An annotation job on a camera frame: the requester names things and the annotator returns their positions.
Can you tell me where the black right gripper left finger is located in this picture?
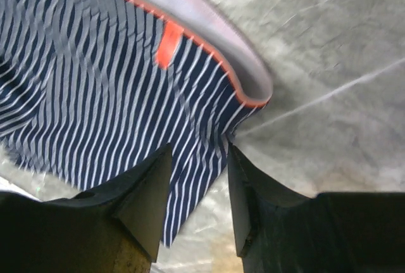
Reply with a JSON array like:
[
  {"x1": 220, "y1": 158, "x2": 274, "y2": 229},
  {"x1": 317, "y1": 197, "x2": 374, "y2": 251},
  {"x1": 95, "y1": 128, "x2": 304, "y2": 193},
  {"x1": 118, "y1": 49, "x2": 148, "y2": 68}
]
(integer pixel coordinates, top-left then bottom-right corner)
[{"x1": 1, "y1": 146, "x2": 171, "y2": 272}]

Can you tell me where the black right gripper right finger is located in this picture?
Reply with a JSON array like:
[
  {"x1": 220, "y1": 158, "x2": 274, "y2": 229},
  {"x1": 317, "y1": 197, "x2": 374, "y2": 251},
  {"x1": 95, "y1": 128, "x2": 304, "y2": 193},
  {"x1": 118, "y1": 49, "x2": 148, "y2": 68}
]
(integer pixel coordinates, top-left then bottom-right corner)
[{"x1": 228, "y1": 146, "x2": 404, "y2": 272}]

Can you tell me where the navy striped underwear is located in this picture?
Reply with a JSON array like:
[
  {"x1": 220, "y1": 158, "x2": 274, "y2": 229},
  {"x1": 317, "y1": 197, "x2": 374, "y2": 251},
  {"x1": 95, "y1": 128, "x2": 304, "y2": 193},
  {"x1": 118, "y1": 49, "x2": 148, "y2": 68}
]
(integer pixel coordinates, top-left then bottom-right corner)
[{"x1": 1, "y1": 0, "x2": 273, "y2": 246}]

